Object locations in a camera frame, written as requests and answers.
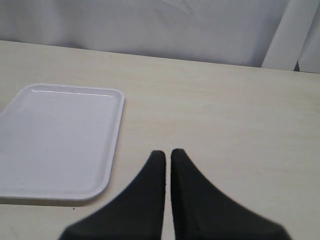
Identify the white rectangular plastic tray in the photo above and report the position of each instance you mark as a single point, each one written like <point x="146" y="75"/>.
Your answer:
<point x="57" y="142"/>

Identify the white backdrop curtain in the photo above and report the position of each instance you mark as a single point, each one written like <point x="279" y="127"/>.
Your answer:
<point x="277" y="34"/>

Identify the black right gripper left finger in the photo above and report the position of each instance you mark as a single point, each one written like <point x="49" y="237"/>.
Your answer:
<point x="137" y="213"/>

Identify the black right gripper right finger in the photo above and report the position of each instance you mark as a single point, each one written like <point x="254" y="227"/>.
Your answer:
<point x="202" y="212"/>

